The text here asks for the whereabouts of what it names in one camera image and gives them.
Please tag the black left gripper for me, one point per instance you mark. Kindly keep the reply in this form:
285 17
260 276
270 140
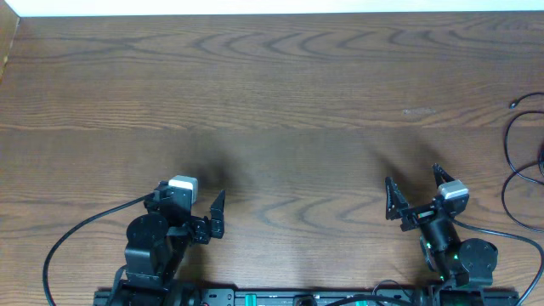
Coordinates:
201 226

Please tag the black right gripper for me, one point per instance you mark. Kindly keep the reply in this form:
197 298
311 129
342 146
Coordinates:
400 208

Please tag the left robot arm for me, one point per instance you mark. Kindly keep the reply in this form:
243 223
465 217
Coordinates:
156 243

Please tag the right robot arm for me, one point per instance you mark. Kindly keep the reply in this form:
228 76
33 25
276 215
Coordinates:
465 267

